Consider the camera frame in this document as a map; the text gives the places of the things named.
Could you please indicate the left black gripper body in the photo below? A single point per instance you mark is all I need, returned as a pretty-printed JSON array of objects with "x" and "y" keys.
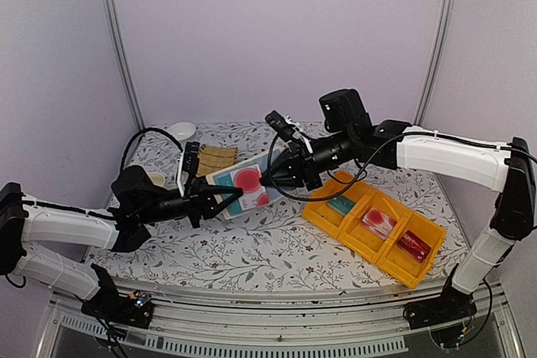
[{"x": 194, "y": 206}]

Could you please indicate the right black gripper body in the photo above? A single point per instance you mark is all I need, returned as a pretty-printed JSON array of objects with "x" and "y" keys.
[{"x": 311, "y": 172}]

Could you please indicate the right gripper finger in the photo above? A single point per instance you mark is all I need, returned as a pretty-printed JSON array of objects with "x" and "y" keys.
[
  {"x": 280, "y": 166},
  {"x": 283, "y": 183}
]

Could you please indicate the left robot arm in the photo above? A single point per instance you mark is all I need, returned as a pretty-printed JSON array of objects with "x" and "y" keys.
[{"x": 26, "y": 221}]

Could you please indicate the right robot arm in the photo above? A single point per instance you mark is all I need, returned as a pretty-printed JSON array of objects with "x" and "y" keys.
[{"x": 504, "y": 168}]

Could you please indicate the teal VIP card stack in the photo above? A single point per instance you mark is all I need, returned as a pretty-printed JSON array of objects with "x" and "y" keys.
[{"x": 341, "y": 205}]

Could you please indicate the pink circle card stack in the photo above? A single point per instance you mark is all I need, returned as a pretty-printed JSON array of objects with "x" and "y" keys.
[{"x": 377, "y": 222}]

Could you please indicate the red card stack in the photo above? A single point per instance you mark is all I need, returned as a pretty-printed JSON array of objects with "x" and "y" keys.
[{"x": 413, "y": 245}]

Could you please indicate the woven bamboo tray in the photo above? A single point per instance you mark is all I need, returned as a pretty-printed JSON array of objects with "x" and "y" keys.
[{"x": 213, "y": 159}]

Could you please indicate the white ceramic mug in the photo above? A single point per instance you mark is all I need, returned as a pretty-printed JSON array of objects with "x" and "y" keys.
[{"x": 157, "y": 178}]

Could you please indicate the small white bowl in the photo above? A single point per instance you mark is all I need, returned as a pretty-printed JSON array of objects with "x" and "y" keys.
[{"x": 182, "y": 131}]

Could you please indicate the yellow three-compartment bin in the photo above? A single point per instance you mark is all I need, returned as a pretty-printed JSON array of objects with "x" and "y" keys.
[{"x": 391, "y": 236}]

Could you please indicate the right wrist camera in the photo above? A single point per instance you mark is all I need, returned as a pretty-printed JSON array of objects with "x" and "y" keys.
[{"x": 289, "y": 130}]

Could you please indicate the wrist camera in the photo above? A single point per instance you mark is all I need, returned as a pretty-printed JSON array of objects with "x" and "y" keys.
[
  {"x": 289, "y": 130},
  {"x": 188, "y": 166}
]

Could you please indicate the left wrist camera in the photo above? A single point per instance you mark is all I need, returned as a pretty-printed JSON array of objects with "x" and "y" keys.
[{"x": 188, "y": 166}]

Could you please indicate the front aluminium rail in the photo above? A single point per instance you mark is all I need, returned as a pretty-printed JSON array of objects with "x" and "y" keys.
[{"x": 361, "y": 322}]

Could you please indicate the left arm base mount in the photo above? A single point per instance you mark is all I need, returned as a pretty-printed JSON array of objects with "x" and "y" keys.
[{"x": 135, "y": 310}]

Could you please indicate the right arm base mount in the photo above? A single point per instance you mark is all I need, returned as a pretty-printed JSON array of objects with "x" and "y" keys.
[{"x": 448, "y": 306}]

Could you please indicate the left aluminium frame post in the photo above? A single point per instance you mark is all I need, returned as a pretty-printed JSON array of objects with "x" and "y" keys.
[{"x": 111, "y": 14}]

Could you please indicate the aluminium frame post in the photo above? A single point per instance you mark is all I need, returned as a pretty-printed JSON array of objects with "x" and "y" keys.
[
  {"x": 111, "y": 14},
  {"x": 433, "y": 68}
]

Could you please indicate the right aluminium frame post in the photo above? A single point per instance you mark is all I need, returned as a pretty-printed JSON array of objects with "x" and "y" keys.
[{"x": 433, "y": 68}]

